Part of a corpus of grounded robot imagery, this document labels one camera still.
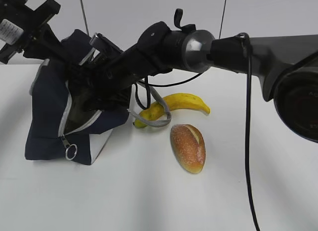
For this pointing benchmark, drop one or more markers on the navy blue lunch bag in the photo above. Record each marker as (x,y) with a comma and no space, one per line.
(52,102)

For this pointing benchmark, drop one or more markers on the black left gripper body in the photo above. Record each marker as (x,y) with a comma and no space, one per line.
(19,24)

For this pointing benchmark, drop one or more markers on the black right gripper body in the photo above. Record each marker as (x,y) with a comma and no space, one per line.
(104,78)

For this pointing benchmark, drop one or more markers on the yellow banana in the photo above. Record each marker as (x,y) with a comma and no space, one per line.
(158,115)

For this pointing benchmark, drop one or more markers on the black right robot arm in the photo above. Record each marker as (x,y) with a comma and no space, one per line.
(286,66)

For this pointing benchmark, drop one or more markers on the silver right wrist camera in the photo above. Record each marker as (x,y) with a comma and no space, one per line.
(105,46)

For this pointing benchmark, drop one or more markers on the brown bread roll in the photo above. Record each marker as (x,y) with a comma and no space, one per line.
(188,147)

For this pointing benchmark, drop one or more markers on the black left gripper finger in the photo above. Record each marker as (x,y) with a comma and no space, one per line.
(34,52)
(46,35)

